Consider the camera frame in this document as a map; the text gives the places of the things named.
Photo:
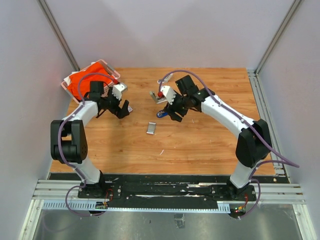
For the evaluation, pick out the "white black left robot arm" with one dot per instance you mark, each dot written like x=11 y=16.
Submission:
x=68 y=142

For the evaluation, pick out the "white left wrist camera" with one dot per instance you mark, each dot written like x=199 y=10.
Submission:
x=118 y=90

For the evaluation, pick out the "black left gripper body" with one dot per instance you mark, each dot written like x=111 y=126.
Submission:
x=112 y=103

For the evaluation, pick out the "right aluminium frame post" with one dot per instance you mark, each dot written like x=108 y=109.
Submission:
x=293 y=9

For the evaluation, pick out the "left aluminium frame post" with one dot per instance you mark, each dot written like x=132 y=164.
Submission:
x=58 y=33

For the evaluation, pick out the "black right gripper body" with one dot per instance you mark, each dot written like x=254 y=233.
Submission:
x=179 y=105

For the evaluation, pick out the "aluminium frame post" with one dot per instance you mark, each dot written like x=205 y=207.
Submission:
x=293 y=9
x=58 y=33

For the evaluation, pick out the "grey white stapler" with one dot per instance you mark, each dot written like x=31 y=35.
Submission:
x=157 y=99

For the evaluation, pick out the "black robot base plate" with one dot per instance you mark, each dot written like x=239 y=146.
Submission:
x=156 y=187

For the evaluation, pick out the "pink plastic basket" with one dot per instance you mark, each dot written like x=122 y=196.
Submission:
x=70 y=83

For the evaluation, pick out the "orange cloth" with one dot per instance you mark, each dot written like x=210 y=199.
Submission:
x=85 y=83

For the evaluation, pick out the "grey slotted cable duct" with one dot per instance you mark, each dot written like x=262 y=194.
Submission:
x=197 y=206

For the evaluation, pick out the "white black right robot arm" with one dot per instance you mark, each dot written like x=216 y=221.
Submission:
x=253 y=137

